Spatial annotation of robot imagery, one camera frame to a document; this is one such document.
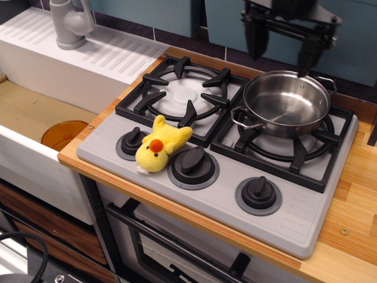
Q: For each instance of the white toy sink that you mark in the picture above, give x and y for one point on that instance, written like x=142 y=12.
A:
x=43 y=85

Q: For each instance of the small left black knob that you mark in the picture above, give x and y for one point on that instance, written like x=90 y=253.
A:
x=128 y=144

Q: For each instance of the stainless steel pot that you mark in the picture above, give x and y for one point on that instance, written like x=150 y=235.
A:
x=283 y=105

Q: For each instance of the grey toy faucet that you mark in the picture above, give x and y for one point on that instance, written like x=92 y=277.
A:
x=71 y=26

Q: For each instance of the black burner grate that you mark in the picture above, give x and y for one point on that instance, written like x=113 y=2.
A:
x=311 y=162
x=186 y=94

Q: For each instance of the large middle black knob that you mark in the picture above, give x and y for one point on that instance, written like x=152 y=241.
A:
x=193 y=169

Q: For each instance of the black right burner grate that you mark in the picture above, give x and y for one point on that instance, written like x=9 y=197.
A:
x=311 y=162

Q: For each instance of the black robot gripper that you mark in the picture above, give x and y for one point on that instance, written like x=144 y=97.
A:
x=301 y=20

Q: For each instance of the yellow stuffed duck toy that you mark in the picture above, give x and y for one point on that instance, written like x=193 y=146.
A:
x=156 y=148

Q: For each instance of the grey toy stove top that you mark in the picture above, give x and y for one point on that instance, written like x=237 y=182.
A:
x=294 y=228

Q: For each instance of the wooden drawer front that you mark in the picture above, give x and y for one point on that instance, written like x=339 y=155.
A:
x=70 y=242

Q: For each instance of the right black stove knob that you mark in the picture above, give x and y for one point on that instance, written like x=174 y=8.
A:
x=258 y=196

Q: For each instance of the black left burner grate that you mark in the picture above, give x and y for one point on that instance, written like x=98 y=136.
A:
x=186 y=94

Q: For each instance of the black oven door handle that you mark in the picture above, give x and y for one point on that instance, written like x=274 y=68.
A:
x=125 y=215

